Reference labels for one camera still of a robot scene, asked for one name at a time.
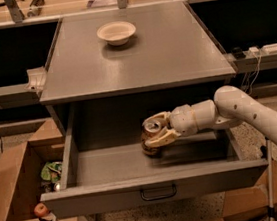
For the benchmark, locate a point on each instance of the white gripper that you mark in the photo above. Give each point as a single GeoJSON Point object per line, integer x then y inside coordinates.
{"type": "Point", "coordinates": [183, 120]}

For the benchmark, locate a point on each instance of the orange soda can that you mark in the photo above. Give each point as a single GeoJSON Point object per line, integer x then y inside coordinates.
{"type": "Point", "coordinates": [150, 129]}

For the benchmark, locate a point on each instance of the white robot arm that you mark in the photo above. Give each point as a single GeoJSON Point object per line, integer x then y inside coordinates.
{"type": "Point", "coordinates": [229, 108]}

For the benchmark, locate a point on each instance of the open grey top drawer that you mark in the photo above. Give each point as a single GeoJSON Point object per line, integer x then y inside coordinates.
{"type": "Point", "coordinates": [105, 167]}

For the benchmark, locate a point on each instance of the grey metal cabinet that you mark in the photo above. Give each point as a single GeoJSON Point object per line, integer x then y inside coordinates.
{"type": "Point", "coordinates": [169, 49]}

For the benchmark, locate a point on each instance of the white paper bowl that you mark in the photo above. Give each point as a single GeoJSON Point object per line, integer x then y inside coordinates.
{"type": "Point", "coordinates": [116, 33]}

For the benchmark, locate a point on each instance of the cardboard box at right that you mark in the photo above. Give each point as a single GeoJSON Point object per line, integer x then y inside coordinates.
{"type": "Point", "coordinates": [249, 204]}

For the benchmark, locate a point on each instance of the silver tripod pole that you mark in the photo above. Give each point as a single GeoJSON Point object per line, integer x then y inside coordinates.
{"type": "Point", "coordinates": [271, 210]}

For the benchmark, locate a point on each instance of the green snack bag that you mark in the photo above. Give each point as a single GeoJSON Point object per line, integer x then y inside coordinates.
{"type": "Point", "coordinates": [51, 171]}

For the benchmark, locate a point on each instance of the red apple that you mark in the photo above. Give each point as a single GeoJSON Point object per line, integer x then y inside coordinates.
{"type": "Point", "coordinates": [41, 210]}

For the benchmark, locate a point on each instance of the large open cardboard box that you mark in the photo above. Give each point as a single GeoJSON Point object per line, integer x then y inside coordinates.
{"type": "Point", "coordinates": [20, 167]}

